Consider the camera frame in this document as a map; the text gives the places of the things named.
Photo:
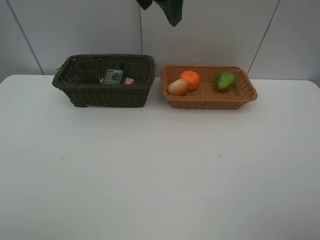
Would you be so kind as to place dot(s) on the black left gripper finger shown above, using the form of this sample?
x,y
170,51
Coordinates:
x,y
144,4
172,9

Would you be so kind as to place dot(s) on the orange mandarin fruit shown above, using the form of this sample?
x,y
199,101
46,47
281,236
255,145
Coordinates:
x,y
192,78

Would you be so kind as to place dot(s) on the red-yellow peach fruit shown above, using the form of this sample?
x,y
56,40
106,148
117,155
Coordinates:
x,y
178,88

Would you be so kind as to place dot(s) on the pink bottle white cap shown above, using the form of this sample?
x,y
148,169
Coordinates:
x,y
129,81

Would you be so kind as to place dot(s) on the dark grey rectangular bottle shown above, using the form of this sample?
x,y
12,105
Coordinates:
x,y
115,75

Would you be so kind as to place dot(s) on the translucent purple plastic cup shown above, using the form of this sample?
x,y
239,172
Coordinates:
x,y
87,72

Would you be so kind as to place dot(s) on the green lime fruit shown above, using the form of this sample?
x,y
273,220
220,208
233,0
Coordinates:
x,y
225,80

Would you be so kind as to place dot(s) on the dark brown wicker basket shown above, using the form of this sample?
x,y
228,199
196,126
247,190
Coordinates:
x,y
140,68

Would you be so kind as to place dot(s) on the light orange wicker basket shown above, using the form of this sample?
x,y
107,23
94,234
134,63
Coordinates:
x,y
206,96

